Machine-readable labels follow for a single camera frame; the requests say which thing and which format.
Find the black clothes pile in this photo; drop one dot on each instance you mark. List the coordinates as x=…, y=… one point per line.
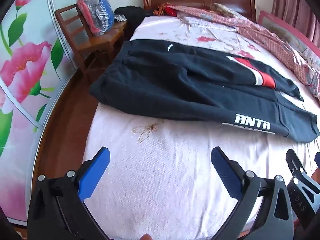
x=132, y=15

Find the black pants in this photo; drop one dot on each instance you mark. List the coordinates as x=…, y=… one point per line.
x=175, y=85

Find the mauve curtain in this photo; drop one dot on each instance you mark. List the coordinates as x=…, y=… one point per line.
x=295, y=7

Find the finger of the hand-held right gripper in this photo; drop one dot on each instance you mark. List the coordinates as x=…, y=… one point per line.
x=298, y=187
x=317, y=158

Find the clear plastic bag of clothes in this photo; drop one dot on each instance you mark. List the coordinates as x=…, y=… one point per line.
x=98, y=12

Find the pink patterned quilt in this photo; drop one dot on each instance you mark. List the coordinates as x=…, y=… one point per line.
x=262, y=35

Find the person's left hand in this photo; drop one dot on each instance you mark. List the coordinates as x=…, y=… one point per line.
x=146, y=237

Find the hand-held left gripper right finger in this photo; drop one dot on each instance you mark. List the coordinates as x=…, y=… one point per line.
x=225, y=172

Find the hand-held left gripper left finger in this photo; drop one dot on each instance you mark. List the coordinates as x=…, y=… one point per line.
x=95, y=172

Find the white floral bedsheet bed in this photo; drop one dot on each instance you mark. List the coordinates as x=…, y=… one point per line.
x=162, y=170

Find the wooden chair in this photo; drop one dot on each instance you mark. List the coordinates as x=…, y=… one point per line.
x=100, y=42

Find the red pillow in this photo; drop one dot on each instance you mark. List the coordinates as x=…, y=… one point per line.
x=170, y=11

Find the pink bed rail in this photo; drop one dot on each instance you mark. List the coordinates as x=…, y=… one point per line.
x=277, y=26

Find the flower print wardrobe door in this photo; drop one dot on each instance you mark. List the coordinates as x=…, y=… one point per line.
x=27, y=67

